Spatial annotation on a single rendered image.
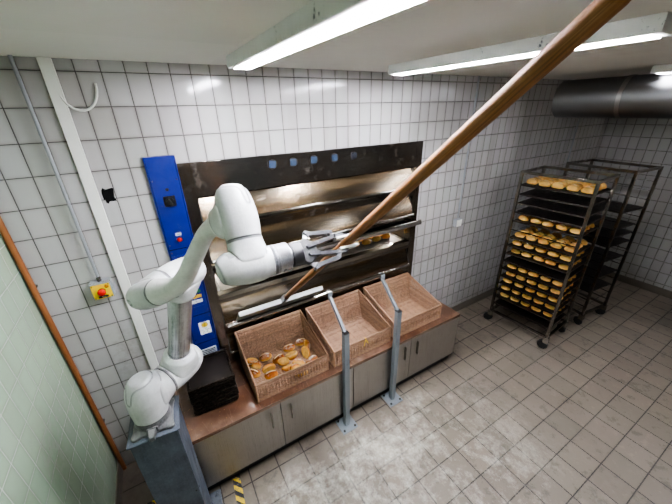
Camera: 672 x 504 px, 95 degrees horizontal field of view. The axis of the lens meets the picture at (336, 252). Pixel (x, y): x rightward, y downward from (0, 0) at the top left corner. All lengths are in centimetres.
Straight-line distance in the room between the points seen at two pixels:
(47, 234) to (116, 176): 45
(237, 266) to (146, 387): 98
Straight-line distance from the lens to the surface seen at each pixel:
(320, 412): 268
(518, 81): 58
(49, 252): 221
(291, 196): 227
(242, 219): 88
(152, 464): 201
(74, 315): 236
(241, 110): 210
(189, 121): 205
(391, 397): 305
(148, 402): 175
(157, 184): 203
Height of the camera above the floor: 236
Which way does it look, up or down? 25 degrees down
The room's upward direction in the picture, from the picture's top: 1 degrees counter-clockwise
